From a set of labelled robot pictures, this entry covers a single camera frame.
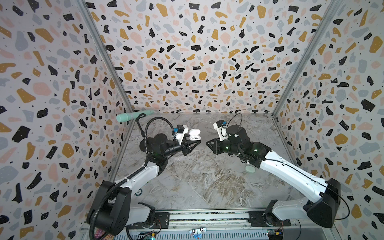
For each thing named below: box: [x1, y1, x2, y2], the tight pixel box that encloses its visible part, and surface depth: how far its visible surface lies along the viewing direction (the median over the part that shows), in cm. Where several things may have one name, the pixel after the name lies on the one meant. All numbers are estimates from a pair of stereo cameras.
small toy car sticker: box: [189, 227, 207, 240], surface depth 71 cm
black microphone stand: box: [135, 113, 147, 139], surface depth 85 cm
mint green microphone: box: [116, 110, 155, 123], surface depth 76 cm
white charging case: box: [189, 128, 202, 141], surface depth 75 cm
